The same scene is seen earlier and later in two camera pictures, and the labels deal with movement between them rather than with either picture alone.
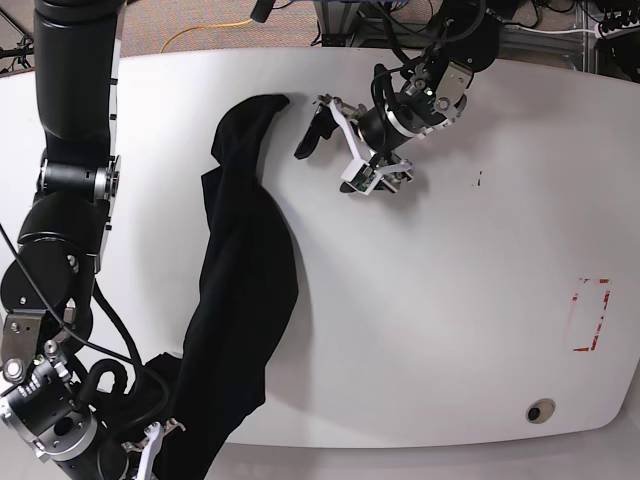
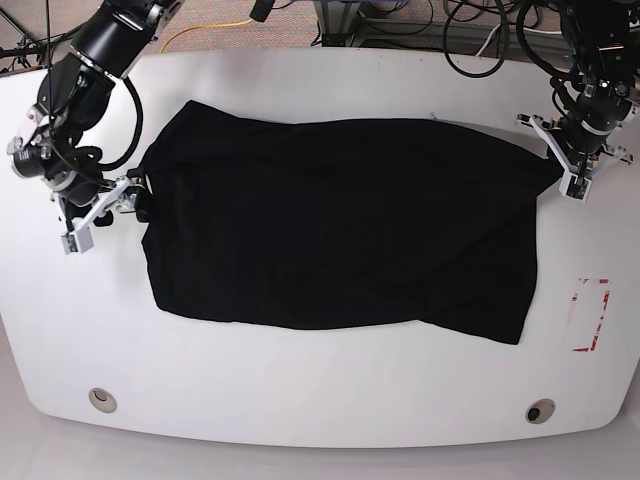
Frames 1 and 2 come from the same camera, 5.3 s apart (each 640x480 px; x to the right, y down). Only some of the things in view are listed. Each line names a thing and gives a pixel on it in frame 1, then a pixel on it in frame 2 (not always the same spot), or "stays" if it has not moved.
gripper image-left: [38, 400] -> [52, 154]
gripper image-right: [417, 110] -> [600, 107]
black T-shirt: [246, 288] -> [309, 222]
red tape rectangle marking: [600, 322] stays
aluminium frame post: [336, 21] stays
